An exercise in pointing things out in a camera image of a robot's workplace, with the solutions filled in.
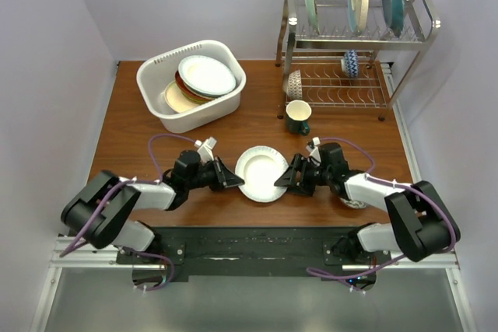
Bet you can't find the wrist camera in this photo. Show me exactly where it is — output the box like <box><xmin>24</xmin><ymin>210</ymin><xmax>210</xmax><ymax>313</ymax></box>
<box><xmin>306</xmin><ymin>137</ymin><xmax>321</xmax><ymax>165</ymax></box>
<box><xmin>194</xmin><ymin>137</ymin><xmax>217</xmax><ymax>163</ymax></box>

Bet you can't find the beige plate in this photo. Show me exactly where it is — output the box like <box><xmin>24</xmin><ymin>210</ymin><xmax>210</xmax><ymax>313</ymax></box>
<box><xmin>163</xmin><ymin>81</ymin><xmax>199</xmax><ymax>113</ymax></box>

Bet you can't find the purple cable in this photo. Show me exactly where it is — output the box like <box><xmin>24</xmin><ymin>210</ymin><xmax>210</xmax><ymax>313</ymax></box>
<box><xmin>306</xmin><ymin>137</ymin><xmax>462</xmax><ymax>285</ymax></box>
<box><xmin>58</xmin><ymin>134</ymin><xmax>202</xmax><ymax>292</ymax></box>

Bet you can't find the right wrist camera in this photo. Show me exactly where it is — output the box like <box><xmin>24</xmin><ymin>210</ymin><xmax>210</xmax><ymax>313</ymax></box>
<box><xmin>306</xmin><ymin>137</ymin><xmax>321</xmax><ymax>165</ymax></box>

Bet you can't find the black white floral bowl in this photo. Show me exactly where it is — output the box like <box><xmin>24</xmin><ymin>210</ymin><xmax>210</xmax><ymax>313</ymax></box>
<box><xmin>339</xmin><ymin>197</ymin><xmax>369</xmax><ymax>209</ymax></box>

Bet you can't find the blue zigzag cup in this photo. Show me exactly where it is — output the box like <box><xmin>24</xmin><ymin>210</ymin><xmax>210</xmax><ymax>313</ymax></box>
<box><xmin>341</xmin><ymin>50</ymin><xmax>359</xmax><ymax>79</ymax></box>

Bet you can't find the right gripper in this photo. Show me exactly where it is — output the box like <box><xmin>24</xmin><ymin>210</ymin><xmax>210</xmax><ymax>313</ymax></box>
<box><xmin>274</xmin><ymin>153</ymin><xmax>331</xmax><ymax>197</ymax></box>

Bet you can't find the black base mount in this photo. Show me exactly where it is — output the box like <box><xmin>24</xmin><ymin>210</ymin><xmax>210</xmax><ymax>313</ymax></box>
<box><xmin>116</xmin><ymin>225</ymin><xmax>392</xmax><ymax>285</ymax></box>

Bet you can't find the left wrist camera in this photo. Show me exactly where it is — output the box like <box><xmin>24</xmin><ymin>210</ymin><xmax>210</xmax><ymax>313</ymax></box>
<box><xmin>194</xmin><ymin>137</ymin><xmax>217</xmax><ymax>163</ymax></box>

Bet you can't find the steel dish rack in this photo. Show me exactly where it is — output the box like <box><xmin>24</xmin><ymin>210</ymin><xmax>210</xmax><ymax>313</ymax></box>
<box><xmin>275</xmin><ymin>0</ymin><xmax>441</xmax><ymax>120</ymax></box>

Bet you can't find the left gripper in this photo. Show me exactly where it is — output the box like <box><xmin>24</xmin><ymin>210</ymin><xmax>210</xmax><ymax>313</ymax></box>
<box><xmin>185</xmin><ymin>155</ymin><xmax>244</xmax><ymax>192</ymax></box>

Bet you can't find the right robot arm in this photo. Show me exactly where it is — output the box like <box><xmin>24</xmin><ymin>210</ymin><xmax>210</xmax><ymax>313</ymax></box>
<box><xmin>275</xmin><ymin>138</ymin><xmax>461</xmax><ymax>264</ymax></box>

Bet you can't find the white scalloped plate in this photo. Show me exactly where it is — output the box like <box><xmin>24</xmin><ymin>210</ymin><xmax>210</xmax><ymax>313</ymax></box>
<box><xmin>178</xmin><ymin>55</ymin><xmax>237</xmax><ymax>97</ymax></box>
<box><xmin>235</xmin><ymin>145</ymin><xmax>289</xmax><ymax>203</ymax></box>

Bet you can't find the dark green mug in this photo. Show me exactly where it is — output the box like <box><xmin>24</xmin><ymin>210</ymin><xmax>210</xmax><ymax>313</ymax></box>
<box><xmin>285</xmin><ymin>100</ymin><xmax>312</xmax><ymax>135</ymax></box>

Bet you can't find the red fluted plate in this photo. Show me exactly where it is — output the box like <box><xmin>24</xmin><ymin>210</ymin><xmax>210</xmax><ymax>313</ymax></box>
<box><xmin>175</xmin><ymin>71</ymin><xmax>212</xmax><ymax>103</ymax></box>

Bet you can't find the patterned bowl in rack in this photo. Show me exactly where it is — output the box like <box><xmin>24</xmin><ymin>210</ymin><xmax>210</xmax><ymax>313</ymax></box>
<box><xmin>286</xmin><ymin>70</ymin><xmax>303</xmax><ymax>100</ymax></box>

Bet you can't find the white plastic bin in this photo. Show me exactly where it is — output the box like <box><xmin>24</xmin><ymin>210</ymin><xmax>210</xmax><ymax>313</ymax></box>
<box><xmin>136</xmin><ymin>40</ymin><xmax>247</xmax><ymax>134</ymax></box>

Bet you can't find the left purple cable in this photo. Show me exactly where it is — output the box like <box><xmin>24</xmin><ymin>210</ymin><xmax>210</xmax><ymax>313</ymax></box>
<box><xmin>58</xmin><ymin>134</ymin><xmax>202</xmax><ymax>292</ymax></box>

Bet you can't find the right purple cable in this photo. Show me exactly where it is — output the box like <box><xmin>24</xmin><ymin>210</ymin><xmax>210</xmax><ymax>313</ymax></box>
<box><xmin>306</xmin><ymin>137</ymin><xmax>462</xmax><ymax>285</ymax></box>

